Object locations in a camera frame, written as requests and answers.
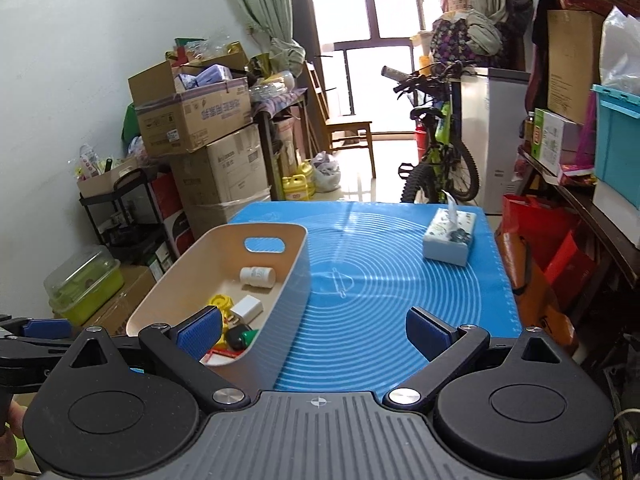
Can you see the green plastic object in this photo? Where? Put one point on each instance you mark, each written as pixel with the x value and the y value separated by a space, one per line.
pixel 21 447

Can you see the translucent plastic bag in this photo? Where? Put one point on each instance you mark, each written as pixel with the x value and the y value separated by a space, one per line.
pixel 622 50

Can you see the black utility cart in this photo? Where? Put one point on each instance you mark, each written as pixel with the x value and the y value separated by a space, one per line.
pixel 125 230

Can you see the white tape roll red core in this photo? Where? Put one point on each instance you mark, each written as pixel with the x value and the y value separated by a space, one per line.
pixel 220 354

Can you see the green container with clear lid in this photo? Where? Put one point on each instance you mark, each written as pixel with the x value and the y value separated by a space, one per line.
pixel 85 285

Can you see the pale green curtain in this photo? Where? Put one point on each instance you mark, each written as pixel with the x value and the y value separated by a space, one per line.
pixel 260 5

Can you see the tall brown cardboard box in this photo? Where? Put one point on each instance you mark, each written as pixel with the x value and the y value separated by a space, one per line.
pixel 575 65

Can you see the blue silicone mat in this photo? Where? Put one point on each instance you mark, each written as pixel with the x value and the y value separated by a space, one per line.
pixel 375 300

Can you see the white plastic bag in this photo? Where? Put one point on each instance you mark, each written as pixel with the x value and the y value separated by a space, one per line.
pixel 326 172

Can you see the teal plastic crate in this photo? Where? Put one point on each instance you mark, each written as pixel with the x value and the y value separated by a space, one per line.
pixel 617 140

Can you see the red paper bag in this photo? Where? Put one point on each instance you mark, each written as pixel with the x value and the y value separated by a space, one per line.
pixel 540 225

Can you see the purple patterned bag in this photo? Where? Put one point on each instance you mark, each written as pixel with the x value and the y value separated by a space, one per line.
pixel 450 42

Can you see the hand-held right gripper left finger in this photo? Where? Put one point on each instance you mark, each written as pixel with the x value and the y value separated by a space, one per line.
pixel 200 332

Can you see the wooden chair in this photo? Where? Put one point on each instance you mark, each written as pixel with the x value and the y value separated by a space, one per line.
pixel 347 127

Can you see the brown printed cardboard box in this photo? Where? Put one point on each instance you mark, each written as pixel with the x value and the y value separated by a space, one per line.
pixel 125 300

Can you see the white pill bottle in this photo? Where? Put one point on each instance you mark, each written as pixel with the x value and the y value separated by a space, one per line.
pixel 257 277

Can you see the yellow plastic jug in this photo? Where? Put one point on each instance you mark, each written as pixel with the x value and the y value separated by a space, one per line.
pixel 294 190
pixel 307 177

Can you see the white charger plug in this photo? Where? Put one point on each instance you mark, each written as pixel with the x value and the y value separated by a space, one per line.
pixel 246 308

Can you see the green and white carton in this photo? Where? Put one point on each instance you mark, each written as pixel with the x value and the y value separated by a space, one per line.
pixel 555 137

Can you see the beige open box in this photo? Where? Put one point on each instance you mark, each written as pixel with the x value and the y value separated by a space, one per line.
pixel 107 177

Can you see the large taped cardboard box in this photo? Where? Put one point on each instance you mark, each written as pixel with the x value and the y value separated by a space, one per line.
pixel 225 175

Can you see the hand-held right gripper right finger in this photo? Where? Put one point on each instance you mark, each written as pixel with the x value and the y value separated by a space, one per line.
pixel 422 332

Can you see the person's left hand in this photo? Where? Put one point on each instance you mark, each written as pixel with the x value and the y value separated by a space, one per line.
pixel 15 420

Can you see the patterned tissue pack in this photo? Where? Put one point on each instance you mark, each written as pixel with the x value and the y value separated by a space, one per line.
pixel 447 237

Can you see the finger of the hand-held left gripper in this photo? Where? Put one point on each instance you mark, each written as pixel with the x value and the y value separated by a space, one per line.
pixel 47 329

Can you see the green and black small object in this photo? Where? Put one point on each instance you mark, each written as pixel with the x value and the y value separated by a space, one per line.
pixel 241 337

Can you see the open cardboard box blue print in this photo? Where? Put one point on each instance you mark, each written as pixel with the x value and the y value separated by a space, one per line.
pixel 195 115

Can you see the grey bundled cloth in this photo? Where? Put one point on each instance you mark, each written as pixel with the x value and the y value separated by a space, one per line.
pixel 482 32

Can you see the red and white appliance box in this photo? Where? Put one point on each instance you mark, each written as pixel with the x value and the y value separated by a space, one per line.
pixel 172 215

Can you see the table with patterned cloth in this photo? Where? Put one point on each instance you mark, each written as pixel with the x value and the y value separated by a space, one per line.
pixel 280 105

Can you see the dark wooden shelf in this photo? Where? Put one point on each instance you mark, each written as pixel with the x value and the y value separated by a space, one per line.
pixel 590 210

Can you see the orange paper bag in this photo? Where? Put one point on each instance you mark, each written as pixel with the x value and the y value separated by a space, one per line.
pixel 535 300

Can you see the beige plastic storage bin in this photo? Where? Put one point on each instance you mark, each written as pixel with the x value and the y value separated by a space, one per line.
pixel 285 300

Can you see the green and black bicycle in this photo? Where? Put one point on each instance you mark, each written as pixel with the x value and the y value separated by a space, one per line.
pixel 440 160

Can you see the yellow tape roll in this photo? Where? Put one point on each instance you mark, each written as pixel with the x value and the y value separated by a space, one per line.
pixel 220 302

